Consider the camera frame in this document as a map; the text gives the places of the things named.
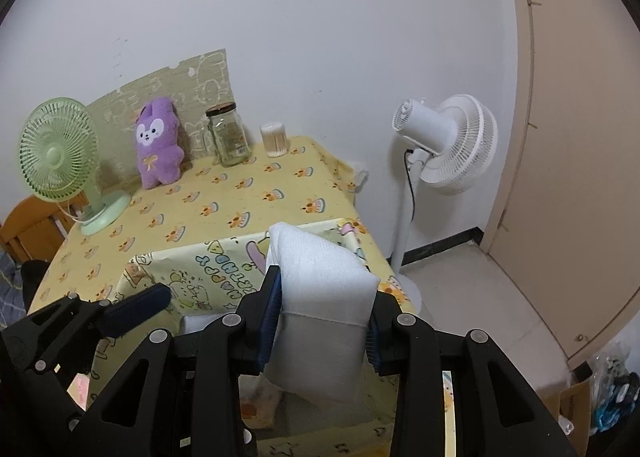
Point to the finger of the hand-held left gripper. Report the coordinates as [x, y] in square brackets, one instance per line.
[140, 306]

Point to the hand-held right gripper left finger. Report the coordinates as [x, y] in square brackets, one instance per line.
[267, 322]

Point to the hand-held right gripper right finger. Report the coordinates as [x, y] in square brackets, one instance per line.
[373, 347]

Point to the pink packet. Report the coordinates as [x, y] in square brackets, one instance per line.
[80, 389]

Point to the patterned paper box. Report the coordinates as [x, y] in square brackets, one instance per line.
[210, 277]

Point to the beige packet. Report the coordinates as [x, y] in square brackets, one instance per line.
[260, 407]

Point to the black bag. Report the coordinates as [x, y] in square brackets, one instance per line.
[32, 287]

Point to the blue plaid bedding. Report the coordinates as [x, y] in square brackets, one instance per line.
[7, 297]

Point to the yellow printed tablecloth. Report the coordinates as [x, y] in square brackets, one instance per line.
[225, 197]

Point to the purple plush toy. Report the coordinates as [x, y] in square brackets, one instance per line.
[157, 157]

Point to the green desk fan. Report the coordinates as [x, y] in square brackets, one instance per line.
[55, 152]

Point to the cotton swab container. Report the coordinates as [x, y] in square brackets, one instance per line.
[275, 139]

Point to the glass jar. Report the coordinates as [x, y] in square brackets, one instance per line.
[230, 137]

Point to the cardboard box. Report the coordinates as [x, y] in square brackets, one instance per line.
[575, 402]

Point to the white standing fan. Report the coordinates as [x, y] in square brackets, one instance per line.
[450, 137]

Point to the clear plastic bag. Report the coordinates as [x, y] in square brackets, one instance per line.
[615, 387]

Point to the beige door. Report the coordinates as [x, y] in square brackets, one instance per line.
[575, 137]

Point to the white wall plug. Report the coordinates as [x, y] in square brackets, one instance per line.
[360, 173]

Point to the patterned wall board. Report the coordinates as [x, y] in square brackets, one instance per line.
[200, 77]

